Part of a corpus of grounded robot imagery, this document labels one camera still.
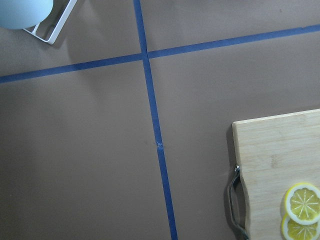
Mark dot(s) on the bamboo cutting board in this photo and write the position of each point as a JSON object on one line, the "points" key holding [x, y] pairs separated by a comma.
{"points": [[274, 153]]}

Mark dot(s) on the lower lemon slice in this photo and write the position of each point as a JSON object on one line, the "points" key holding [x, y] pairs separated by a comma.
{"points": [[292, 230]]}

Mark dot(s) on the metal cutting board handle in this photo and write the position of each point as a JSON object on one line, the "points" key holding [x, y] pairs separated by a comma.
{"points": [[235, 178]]}

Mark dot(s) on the white wire rack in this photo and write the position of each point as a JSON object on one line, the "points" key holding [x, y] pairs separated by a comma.
{"points": [[49, 29]]}

